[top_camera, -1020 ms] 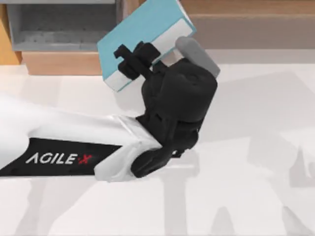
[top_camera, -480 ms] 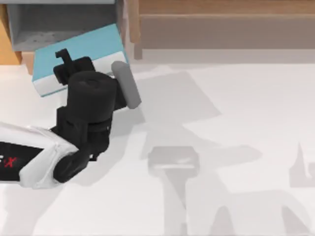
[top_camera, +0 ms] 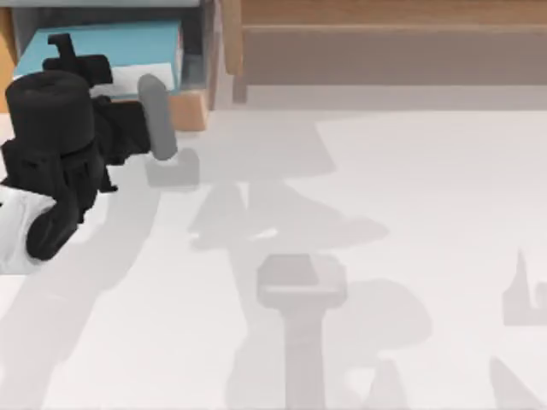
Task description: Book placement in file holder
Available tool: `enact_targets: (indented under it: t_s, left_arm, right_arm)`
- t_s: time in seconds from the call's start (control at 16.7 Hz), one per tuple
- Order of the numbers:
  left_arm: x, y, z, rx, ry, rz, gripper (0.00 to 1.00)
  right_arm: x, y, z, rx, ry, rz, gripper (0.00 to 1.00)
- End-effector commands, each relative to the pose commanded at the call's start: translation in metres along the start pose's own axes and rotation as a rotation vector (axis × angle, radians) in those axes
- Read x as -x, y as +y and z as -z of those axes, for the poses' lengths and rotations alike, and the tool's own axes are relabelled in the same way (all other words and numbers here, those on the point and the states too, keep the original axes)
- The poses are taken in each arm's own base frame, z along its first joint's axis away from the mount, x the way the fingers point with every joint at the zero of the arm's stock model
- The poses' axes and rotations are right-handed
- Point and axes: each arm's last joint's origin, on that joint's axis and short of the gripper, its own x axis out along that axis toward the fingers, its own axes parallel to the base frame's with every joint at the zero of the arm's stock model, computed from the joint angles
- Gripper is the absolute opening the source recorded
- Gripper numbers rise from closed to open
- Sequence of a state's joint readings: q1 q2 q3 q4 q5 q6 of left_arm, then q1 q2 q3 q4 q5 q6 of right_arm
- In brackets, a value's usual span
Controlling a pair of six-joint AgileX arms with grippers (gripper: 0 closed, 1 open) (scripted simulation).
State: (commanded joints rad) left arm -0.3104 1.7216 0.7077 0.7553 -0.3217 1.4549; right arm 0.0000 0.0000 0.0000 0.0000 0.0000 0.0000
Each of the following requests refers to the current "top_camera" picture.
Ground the blue book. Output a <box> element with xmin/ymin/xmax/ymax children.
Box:
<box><xmin>12</xmin><ymin>17</ymin><xmax>184</xmax><ymax>100</ymax></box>

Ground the pale wooden drawer front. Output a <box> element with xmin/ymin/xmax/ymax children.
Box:
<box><xmin>166</xmin><ymin>90</ymin><xmax>211</xmax><ymax>133</ymax></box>

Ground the wooden cupboard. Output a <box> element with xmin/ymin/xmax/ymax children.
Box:
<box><xmin>215</xmin><ymin>0</ymin><xmax>547</xmax><ymax>104</ymax></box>

